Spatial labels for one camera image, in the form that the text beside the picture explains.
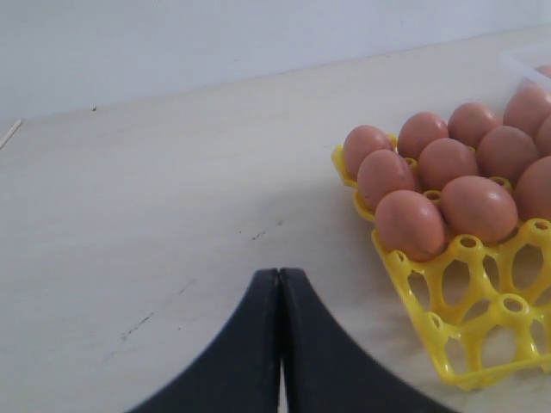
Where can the yellow plastic egg tray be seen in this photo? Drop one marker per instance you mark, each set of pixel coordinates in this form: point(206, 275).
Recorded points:
point(456, 300)

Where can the clear plastic container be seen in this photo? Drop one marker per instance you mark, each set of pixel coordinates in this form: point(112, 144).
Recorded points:
point(530, 63)

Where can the brown egg placed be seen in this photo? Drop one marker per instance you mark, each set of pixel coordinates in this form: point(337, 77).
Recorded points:
point(419, 131)
point(471, 122)
point(360, 142)

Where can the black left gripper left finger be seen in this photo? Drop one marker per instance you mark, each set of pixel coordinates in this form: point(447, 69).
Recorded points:
point(239, 371)

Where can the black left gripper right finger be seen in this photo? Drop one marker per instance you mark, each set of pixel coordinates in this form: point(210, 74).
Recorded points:
point(325, 370)

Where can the brown egg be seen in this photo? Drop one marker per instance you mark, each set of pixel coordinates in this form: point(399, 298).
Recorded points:
point(543, 138)
point(409, 222)
point(442, 161)
point(506, 152)
point(380, 173)
point(533, 191)

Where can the brown egg second row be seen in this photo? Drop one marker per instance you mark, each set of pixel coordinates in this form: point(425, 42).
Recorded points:
point(477, 206)

